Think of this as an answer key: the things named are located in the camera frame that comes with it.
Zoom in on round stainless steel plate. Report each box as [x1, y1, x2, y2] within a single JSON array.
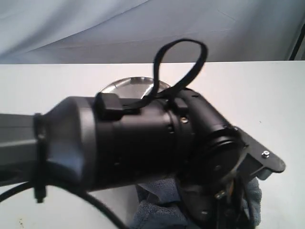
[[99, 76, 171, 99]]

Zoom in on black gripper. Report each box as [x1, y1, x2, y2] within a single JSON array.
[[176, 153, 253, 229]]

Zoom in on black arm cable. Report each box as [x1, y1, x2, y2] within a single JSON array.
[[0, 38, 208, 229]]

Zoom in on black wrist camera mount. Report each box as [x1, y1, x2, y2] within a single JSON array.
[[238, 129, 286, 183]]

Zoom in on grey-blue fluffy towel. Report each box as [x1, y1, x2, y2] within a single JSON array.
[[128, 177, 263, 229]]

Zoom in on white backdrop cloth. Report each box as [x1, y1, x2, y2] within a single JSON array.
[[0, 0, 305, 64]]

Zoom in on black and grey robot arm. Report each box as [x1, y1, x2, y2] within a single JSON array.
[[0, 89, 254, 229]]

